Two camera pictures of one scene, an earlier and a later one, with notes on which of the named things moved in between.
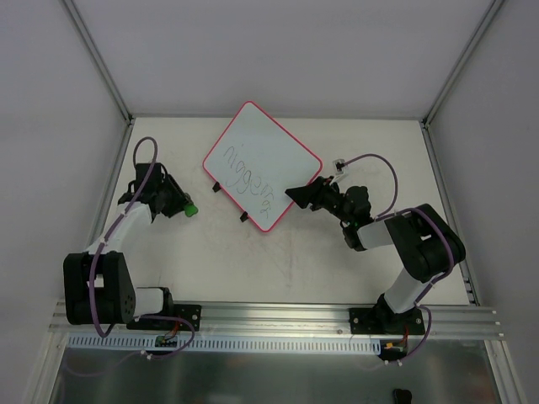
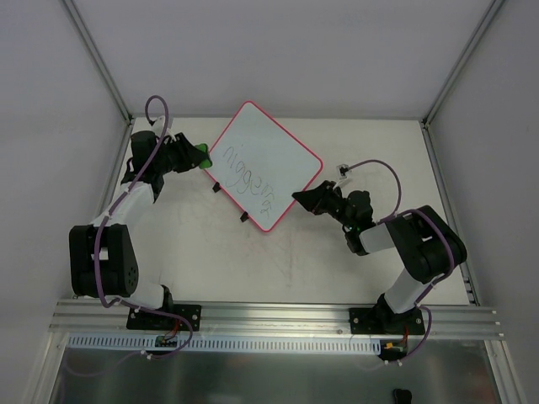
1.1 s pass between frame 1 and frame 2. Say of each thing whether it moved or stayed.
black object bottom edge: stayed
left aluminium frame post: stayed
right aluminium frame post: stayed
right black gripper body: stayed
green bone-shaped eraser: moved
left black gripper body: moved
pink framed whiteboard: stayed
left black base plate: stayed
